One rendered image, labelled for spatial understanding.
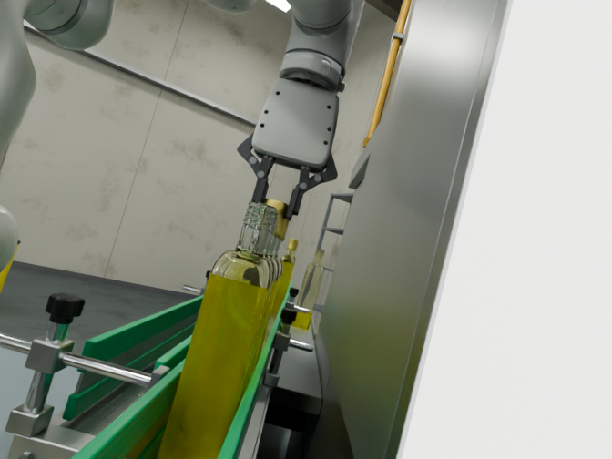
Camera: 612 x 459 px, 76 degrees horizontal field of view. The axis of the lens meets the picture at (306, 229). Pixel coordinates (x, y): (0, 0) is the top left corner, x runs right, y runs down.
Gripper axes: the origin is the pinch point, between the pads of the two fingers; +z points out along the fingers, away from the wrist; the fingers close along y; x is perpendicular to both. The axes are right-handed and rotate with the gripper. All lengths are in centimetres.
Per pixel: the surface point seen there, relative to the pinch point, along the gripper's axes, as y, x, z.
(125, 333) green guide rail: 12.8, 3.0, 20.4
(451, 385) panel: -11.8, 34.6, 9.6
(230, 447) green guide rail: -3.5, 23.1, 19.8
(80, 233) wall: 339, -589, 64
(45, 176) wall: 399, -558, -10
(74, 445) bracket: 10.5, 13.7, 27.9
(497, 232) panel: -11.8, 35.5, 3.2
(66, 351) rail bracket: 13.9, 13.1, 20.3
